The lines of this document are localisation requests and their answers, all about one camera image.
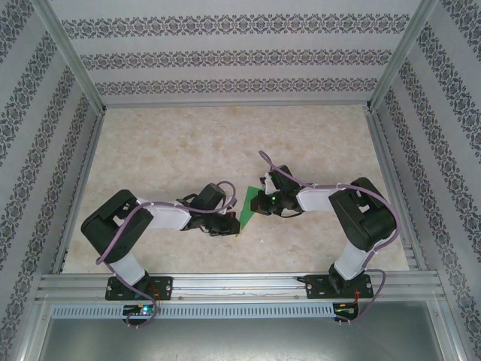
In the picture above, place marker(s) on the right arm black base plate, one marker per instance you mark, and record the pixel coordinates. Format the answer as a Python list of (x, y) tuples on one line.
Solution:
[(315, 287)]

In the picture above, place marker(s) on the wide aluminium mounting rail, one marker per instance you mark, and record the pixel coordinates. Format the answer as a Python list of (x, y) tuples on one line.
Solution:
[(240, 286)]

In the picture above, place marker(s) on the aluminium frame post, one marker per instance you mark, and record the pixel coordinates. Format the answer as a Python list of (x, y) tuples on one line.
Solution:
[(67, 49), (402, 49)]

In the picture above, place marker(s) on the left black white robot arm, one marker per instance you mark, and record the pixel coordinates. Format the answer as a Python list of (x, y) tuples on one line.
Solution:
[(169, 214)]

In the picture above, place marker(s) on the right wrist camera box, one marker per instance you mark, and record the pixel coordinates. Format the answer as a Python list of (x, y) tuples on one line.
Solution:
[(267, 182)]

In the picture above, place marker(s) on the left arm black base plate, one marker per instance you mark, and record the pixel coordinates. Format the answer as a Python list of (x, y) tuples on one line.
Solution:
[(165, 287)]

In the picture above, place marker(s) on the green cloth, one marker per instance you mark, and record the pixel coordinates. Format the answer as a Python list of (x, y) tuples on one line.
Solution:
[(248, 210)]

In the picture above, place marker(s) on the grey metal sheet panel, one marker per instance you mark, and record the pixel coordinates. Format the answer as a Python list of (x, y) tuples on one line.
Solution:
[(240, 342)]

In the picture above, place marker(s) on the small black controller board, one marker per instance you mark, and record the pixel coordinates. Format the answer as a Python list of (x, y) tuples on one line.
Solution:
[(139, 310), (345, 310)]

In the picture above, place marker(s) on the aluminium table edge rail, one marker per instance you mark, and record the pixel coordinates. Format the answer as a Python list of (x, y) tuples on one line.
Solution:
[(233, 104), (77, 180), (394, 169)]

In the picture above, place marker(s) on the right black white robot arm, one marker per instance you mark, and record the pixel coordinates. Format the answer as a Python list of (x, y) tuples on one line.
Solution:
[(319, 199)]

